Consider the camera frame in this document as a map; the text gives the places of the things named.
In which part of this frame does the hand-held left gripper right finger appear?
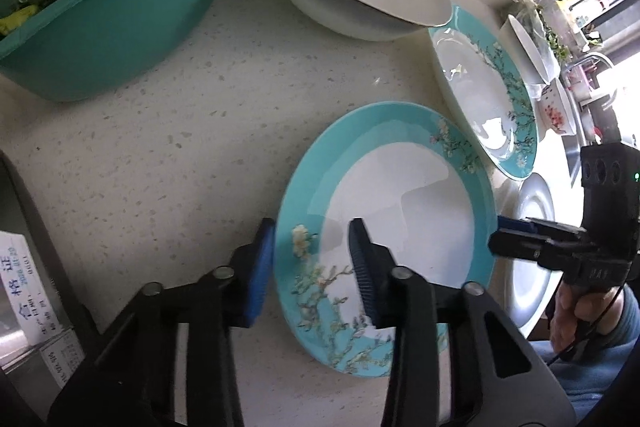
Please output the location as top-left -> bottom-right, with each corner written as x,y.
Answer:
347,218 -> 576,427

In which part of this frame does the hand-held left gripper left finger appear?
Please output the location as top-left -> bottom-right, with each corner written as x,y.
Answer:
47,218 -> 277,427

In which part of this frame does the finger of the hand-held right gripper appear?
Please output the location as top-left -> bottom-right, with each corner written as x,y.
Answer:
488,231 -> 551,264
498,216 -> 586,238

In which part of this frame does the round teal floral plate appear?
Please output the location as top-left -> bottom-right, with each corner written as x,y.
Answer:
276,102 -> 499,378

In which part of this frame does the pink floral bowl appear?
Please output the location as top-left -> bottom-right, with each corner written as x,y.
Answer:
534,79 -> 581,136

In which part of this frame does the small white bowl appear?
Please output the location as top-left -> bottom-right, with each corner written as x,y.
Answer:
501,14 -> 561,85

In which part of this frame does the person's right forearm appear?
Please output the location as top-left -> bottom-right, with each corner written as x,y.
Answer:
597,287 -> 640,355

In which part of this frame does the person's right hand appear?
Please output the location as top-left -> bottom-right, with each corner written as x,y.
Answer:
546,281 -> 626,360

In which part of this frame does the white plate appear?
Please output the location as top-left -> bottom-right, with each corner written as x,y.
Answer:
500,172 -> 563,330

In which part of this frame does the oval teal floral plate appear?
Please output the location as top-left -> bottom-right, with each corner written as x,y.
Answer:
428,4 -> 539,180

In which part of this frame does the person's blue clothing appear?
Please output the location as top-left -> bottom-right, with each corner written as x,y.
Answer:
529,339 -> 628,423

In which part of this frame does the chrome faucet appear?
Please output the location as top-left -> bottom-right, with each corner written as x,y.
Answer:
561,51 -> 617,80

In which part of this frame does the bag of green sprouts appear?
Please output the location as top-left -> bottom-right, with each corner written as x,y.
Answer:
520,0 -> 572,60

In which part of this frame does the stainless steel pot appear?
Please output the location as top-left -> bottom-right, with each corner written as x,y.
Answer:
0,149 -> 101,427

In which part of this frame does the teal plastic basin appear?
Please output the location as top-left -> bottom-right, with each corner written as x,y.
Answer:
0,0 -> 283,102

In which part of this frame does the black cable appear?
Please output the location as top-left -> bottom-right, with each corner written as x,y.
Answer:
547,284 -> 626,367

